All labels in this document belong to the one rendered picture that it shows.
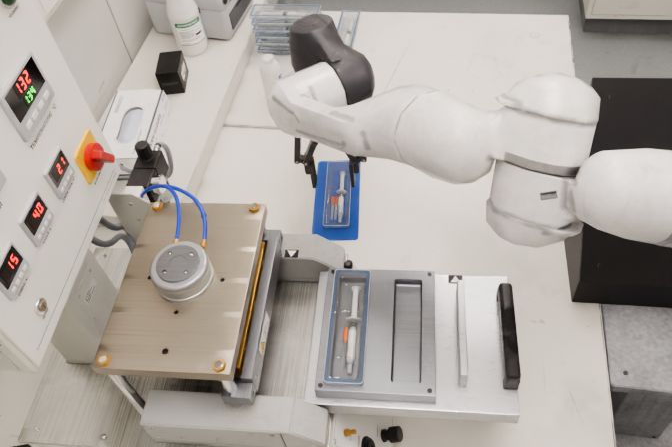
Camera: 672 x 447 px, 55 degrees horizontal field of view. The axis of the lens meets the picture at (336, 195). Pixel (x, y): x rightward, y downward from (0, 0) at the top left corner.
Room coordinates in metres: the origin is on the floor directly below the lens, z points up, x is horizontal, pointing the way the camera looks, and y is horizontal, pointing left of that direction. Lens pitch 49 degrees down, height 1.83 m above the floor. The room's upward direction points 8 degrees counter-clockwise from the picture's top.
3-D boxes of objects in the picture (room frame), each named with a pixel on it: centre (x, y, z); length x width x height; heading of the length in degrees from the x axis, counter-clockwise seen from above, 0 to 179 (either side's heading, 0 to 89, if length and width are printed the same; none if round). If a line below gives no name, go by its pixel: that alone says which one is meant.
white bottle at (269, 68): (1.27, 0.12, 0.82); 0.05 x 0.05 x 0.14
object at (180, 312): (0.53, 0.25, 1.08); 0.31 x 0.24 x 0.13; 169
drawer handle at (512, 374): (0.42, -0.21, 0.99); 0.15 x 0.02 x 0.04; 169
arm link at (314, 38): (0.88, -0.02, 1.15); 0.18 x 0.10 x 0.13; 24
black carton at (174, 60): (1.34, 0.37, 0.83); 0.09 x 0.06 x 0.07; 177
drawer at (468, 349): (0.45, -0.08, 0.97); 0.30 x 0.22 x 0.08; 79
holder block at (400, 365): (0.46, -0.03, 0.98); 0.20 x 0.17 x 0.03; 169
